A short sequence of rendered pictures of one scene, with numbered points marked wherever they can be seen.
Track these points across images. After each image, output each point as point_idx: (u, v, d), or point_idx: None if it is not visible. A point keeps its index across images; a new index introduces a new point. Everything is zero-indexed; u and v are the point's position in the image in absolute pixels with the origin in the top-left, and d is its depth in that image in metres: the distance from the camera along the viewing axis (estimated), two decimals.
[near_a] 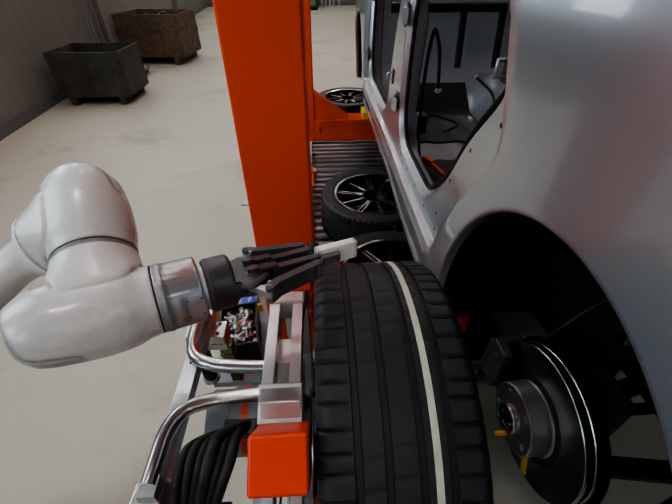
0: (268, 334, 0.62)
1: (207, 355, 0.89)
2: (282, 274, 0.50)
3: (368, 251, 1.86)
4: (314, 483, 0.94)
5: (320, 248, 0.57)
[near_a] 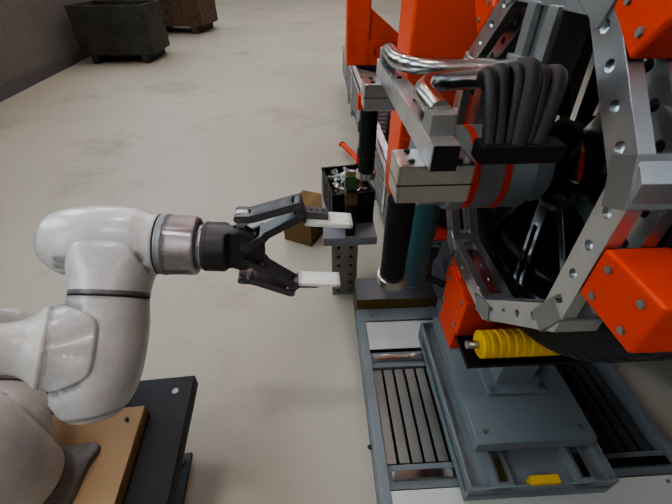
0: None
1: (376, 127, 0.74)
2: (260, 282, 0.59)
3: None
4: None
5: (313, 217, 0.52)
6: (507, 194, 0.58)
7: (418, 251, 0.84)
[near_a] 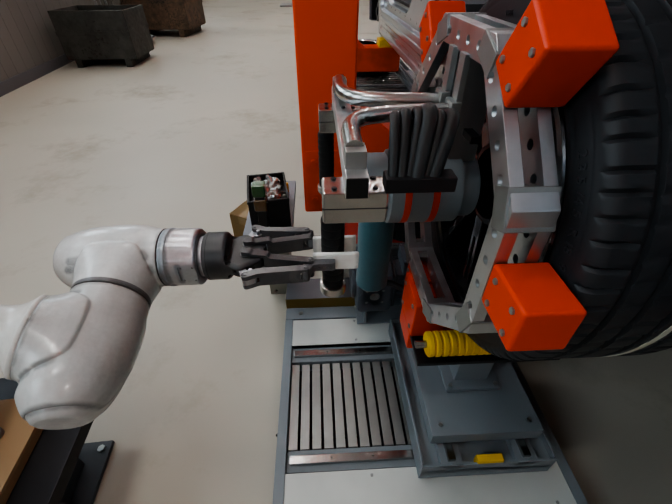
0: (465, 20, 0.54)
1: (332, 147, 0.81)
2: (265, 267, 0.53)
3: None
4: None
5: (320, 238, 0.59)
6: (439, 211, 0.66)
7: (376, 258, 0.91)
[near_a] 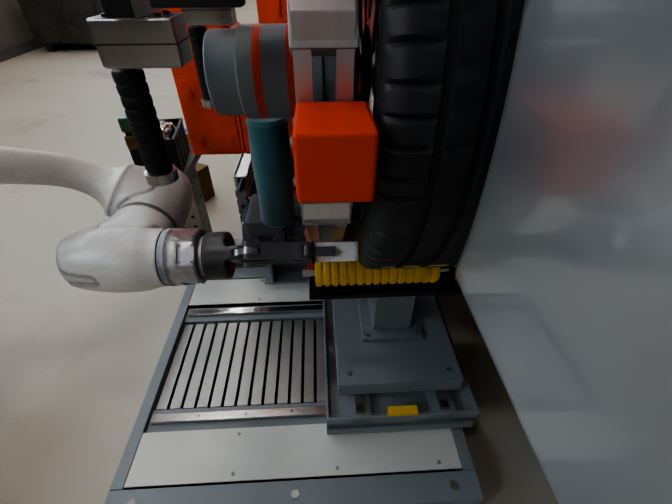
0: None
1: None
2: (266, 243, 0.53)
3: None
4: None
5: None
6: None
7: (271, 184, 0.81)
